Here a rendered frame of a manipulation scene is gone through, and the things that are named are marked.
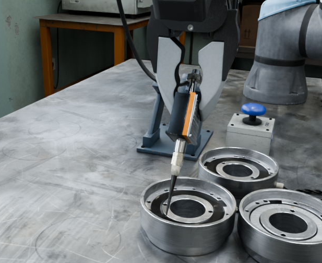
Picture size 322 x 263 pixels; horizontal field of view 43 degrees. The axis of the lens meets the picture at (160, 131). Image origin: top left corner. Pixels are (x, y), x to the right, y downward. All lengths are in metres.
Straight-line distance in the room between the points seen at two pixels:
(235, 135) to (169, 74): 0.26
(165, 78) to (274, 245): 0.20
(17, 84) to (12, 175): 2.19
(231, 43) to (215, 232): 0.19
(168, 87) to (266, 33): 0.55
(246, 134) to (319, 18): 0.36
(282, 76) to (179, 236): 0.62
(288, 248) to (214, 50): 0.21
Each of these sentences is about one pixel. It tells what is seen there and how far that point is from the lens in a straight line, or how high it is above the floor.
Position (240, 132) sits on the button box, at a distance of 0.67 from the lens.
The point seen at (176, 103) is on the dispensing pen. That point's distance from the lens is 0.44.
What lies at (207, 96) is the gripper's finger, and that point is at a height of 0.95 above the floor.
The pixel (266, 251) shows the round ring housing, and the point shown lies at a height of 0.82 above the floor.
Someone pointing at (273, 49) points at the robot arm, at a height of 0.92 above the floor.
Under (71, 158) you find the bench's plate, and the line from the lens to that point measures 0.65.
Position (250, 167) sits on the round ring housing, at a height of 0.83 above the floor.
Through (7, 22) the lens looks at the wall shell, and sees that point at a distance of 2.68.
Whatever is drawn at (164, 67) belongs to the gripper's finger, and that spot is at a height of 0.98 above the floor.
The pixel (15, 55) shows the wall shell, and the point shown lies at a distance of 2.75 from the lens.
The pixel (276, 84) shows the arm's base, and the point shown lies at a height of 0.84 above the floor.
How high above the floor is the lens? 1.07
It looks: 21 degrees down
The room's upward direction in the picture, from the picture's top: 2 degrees clockwise
